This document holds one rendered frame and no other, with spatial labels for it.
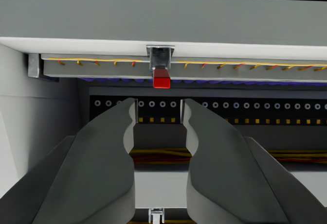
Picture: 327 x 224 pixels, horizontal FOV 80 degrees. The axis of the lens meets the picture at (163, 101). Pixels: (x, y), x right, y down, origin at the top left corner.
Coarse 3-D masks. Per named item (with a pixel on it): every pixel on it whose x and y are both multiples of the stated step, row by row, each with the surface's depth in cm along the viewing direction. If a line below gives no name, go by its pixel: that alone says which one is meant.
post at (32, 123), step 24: (0, 96) 20; (0, 120) 20; (24, 120) 23; (48, 120) 29; (72, 120) 37; (0, 144) 21; (24, 144) 24; (48, 144) 29; (0, 168) 22; (24, 168) 24; (0, 192) 23
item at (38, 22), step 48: (0, 0) 18; (48, 0) 18; (96, 0) 18; (144, 0) 18; (192, 0) 18; (240, 0) 19; (288, 0) 19; (0, 48) 19; (48, 48) 21; (96, 48) 20; (144, 48) 20; (192, 48) 20; (240, 48) 20; (288, 48) 19; (48, 96) 28; (192, 96) 37; (240, 96) 38; (288, 96) 38
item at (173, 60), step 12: (72, 60) 23; (84, 60) 23; (144, 60) 23; (180, 60) 23; (192, 60) 23; (204, 60) 23; (216, 60) 23; (228, 60) 24; (240, 60) 24; (252, 60) 24; (264, 60) 24; (276, 60) 24; (288, 60) 24; (300, 60) 24; (312, 60) 24
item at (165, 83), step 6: (156, 66) 20; (162, 66) 20; (156, 72) 15; (162, 72) 15; (168, 72) 16; (156, 78) 14; (162, 78) 14; (168, 78) 14; (156, 84) 14; (162, 84) 14; (168, 84) 14
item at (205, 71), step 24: (48, 72) 23; (72, 72) 23; (96, 72) 23; (120, 72) 24; (144, 72) 24; (192, 72) 24; (216, 72) 24; (240, 72) 24; (264, 72) 24; (288, 72) 24; (312, 72) 25
